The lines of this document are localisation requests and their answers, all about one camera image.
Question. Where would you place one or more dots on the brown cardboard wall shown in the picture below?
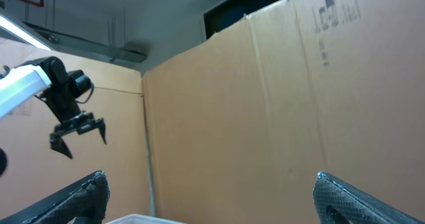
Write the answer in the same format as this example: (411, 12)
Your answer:
(236, 129)

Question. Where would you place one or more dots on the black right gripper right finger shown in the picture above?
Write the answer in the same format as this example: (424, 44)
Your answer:
(337, 201)

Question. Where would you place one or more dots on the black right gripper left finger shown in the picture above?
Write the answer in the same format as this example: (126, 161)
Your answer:
(84, 201)

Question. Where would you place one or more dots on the clear plastic waste bin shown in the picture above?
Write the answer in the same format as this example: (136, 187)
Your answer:
(141, 219)

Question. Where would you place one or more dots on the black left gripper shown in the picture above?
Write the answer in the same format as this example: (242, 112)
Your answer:
(61, 97)

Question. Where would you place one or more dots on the ceiling light strip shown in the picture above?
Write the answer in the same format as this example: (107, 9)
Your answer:
(20, 33)

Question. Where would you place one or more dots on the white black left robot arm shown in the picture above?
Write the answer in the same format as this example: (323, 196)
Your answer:
(48, 80)

